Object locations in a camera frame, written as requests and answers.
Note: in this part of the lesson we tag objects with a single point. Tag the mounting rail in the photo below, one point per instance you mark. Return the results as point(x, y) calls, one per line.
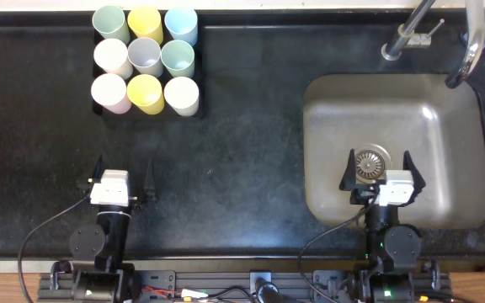
point(225, 284)

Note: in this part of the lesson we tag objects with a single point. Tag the yellow cup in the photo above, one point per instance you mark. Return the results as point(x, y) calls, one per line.
point(144, 21)
point(143, 90)

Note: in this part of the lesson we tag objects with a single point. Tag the black tray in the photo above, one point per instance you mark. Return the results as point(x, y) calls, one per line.
point(200, 63)

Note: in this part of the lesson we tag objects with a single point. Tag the white cup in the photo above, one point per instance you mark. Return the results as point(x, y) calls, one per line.
point(110, 55)
point(180, 93)

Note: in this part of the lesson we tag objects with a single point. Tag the green cup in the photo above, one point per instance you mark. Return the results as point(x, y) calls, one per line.
point(177, 56)
point(108, 21)

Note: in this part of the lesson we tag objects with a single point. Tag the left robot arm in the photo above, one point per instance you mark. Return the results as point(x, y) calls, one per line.
point(116, 235)

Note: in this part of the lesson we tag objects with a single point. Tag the pink cup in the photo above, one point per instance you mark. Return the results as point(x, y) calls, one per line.
point(108, 89)

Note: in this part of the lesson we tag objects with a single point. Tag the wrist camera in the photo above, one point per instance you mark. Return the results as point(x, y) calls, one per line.
point(396, 189)
point(110, 189)

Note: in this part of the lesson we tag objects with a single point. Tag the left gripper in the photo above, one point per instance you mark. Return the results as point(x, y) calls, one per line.
point(137, 202)

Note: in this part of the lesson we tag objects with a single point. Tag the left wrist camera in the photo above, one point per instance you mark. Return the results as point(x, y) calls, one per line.
point(110, 189)

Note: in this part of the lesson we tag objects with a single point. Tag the grey cup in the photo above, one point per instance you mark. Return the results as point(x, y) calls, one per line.
point(144, 54)

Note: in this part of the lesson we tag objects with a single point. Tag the steel sink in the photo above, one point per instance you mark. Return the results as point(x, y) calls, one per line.
point(436, 126)

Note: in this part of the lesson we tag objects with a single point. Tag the blue cup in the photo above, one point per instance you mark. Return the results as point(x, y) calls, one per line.
point(180, 23)

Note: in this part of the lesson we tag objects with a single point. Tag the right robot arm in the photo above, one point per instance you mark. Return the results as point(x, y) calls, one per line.
point(401, 248)

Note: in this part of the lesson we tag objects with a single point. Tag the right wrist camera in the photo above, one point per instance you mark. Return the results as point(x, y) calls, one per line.
point(396, 189)

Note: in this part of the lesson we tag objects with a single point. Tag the steel tap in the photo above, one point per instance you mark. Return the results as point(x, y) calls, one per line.
point(474, 46)

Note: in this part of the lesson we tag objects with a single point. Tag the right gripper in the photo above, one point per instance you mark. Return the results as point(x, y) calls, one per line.
point(364, 193)

